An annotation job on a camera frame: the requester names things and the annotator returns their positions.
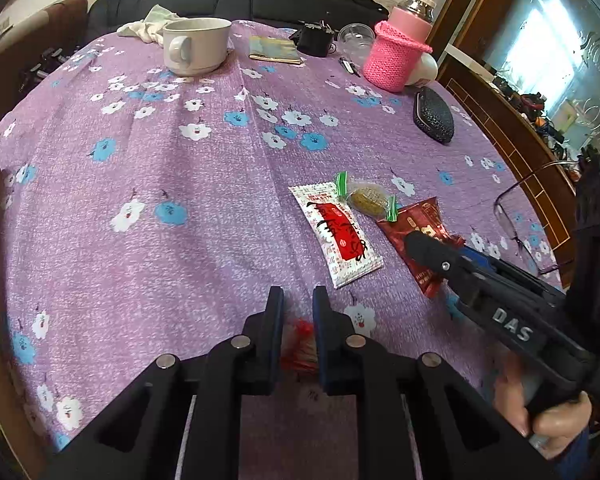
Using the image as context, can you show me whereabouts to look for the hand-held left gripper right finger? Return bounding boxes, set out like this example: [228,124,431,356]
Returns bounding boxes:
[311,285,551,480]

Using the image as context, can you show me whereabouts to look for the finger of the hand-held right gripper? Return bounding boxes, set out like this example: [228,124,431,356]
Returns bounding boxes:
[461,246,564,302]
[404,231,487,312]

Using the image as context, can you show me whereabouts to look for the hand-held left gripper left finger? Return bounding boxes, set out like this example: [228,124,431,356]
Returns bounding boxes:
[42,285,286,480]

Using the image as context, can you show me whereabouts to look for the small red candy packet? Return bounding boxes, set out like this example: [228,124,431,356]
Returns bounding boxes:
[281,319,322,372]

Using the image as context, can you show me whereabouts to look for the dark red snack packet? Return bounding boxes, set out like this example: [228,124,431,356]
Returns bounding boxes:
[376,196,467,299]

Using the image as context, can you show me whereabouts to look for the cardboard box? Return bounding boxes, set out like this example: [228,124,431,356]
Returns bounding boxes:
[0,144,48,480]

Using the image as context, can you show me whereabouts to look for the person's right hand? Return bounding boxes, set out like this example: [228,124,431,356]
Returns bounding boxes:
[494,354,594,460]

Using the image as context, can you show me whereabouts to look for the rimless eyeglasses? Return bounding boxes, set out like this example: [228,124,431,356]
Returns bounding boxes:
[494,160,581,276]

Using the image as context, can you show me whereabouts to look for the round pastry green-ended packet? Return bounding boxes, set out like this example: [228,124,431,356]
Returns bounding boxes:
[334,171,399,222]

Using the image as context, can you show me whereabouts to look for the white red snack packet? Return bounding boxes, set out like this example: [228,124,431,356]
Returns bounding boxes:
[288,182,384,289]

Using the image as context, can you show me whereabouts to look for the black glasses case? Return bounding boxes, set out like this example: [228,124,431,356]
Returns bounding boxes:
[413,86,455,145]

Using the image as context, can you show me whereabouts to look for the wooden sideboard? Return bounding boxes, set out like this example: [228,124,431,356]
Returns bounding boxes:
[437,45,581,271]

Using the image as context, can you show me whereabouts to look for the clutter of small items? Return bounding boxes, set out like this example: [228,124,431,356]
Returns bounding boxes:
[495,72,600,166]

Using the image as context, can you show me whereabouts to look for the white round jar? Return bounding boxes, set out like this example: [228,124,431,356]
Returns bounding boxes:
[405,52,438,87]

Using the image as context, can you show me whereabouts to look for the bottle in pink knitted sleeve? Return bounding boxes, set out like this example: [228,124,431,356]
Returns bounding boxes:
[362,0,436,93]

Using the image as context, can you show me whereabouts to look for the clear glass cup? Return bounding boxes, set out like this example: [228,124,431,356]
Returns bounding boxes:
[337,23,376,63]

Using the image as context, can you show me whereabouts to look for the etched glass panel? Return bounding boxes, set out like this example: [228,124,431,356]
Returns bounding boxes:
[480,0,600,161]

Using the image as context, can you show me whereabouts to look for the small black device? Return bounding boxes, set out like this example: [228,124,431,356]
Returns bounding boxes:
[289,21,337,58]

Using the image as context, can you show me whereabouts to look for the thin paper booklet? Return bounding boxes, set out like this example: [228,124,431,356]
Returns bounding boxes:
[248,35,305,66]

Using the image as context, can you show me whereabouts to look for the white ceramic cup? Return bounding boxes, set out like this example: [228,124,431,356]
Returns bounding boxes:
[162,17,232,77]

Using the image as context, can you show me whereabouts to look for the black leather sofa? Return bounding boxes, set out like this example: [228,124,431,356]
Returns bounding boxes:
[87,0,391,43]

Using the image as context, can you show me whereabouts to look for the white cloth gloves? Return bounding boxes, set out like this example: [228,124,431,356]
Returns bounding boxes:
[117,5,183,46]

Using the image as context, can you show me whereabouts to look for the pile of black tools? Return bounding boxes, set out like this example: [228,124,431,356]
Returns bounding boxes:
[22,47,68,88]

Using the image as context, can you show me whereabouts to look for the brown armchair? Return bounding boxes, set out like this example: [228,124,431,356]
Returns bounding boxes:
[0,0,89,133]

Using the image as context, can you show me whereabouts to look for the wooden door frame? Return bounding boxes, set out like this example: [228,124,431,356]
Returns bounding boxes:
[425,0,496,76]

